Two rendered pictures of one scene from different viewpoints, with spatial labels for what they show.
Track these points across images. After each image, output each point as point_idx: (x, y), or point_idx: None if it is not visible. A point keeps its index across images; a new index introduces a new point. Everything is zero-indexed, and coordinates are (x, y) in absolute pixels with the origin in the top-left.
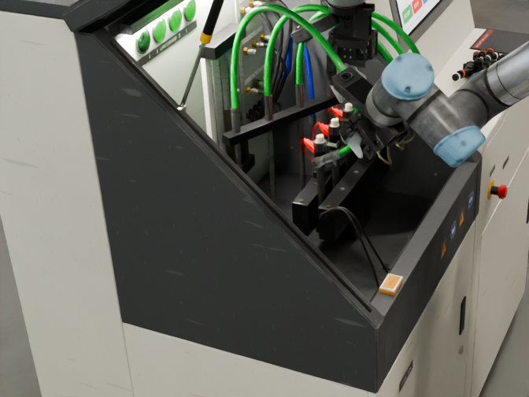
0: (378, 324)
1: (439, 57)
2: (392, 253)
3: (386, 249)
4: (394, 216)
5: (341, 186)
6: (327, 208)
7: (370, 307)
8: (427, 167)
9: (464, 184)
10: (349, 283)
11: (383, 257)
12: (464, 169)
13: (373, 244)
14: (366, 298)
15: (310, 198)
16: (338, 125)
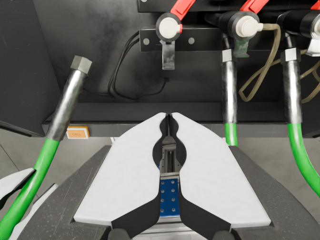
0: (34, 137)
1: None
2: (187, 76)
3: (192, 70)
4: (247, 58)
5: (198, 35)
6: (142, 41)
7: (32, 135)
8: (305, 85)
9: (252, 137)
10: (15, 128)
11: (180, 72)
12: (281, 131)
13: (195, 57)
14: (31, 133)
15: (156, 7)
16: (243, 36)
